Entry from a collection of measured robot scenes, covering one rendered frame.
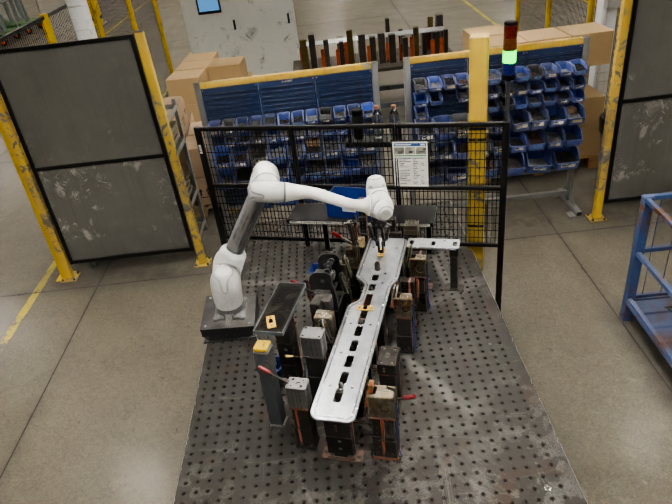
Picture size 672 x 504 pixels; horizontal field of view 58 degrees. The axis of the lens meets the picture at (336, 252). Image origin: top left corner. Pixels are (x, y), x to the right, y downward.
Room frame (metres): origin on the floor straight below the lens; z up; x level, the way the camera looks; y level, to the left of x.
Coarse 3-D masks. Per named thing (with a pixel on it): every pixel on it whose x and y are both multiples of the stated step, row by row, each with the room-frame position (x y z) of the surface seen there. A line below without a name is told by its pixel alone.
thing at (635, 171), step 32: (640, 0) 4.49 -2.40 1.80; (640, 32) 4.49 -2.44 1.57; (640, 64) 4.49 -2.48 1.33; (608, 96) 4.52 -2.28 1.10; (640, 96) 4.50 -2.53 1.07; (608, 128) 4.48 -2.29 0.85; (640, 128) 4.50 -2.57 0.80; (608, 160) 4.48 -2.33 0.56; (640, 160) 4.51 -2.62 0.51; (608, 192) 4.50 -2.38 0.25; (640, 192) 4.51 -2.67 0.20
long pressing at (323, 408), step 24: (360, 264) 2.71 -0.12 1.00; (384, 264) 2.69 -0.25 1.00; (384, 288) 2.47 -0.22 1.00; (360, 312) 2.30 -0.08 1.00; (336, 336) 2.14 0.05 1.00; (360, 336) 2.12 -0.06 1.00; (336, 360) 1.98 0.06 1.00; (360, 360) 1.96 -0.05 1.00; (336, 384) 1.84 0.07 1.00; (360, 384) 1.82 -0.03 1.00; (312, 408) 1.72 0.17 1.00; (336, 408) 1.70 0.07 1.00
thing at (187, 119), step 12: (180, 96) 6.19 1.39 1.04; (180, 108) 5.93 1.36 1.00; (192, 120) 6.43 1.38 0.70; (192, 132) 5.92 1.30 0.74; (192, 144) 5.58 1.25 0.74; (180, 156) 5.85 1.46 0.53; (192, 156) 5.45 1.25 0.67; (204, 180) 5.45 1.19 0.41; (204, 192) 5.45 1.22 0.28; (216, 192) 5.46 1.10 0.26; (204, 204) 5.45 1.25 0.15
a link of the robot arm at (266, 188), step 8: (264, 176) 2.78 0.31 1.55; (272, 176) 2.79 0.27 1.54; (256, 184) 2.72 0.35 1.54; (264, 184) 2.71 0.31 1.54; (272, 184) 2.72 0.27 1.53; (280, 184) 2.72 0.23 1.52; (248, 192) 2.72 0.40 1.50; (256, 192) 2.69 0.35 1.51; (264, 192) 2.69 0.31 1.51; (272, 192) 2.69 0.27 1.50; (280, 192) 2.69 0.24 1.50; (256, 200) 2.70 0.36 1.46; (264, 200) 2.69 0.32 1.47; (272, 200) 2.69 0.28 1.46; (280, 200) 2.69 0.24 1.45
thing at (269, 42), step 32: (192, 0) 9.39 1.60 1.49; (224, 0) 9.38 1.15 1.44; (256, 0) 9.37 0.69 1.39; (288, 0) 9.36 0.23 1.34; (192, 32) 9.39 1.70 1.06; (224, 32) 9.38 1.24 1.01; (256, 32) 9.37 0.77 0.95; (288, 32) 9.36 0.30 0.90; (256, 64) 9.37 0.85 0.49; (288, 64) 9.36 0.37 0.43
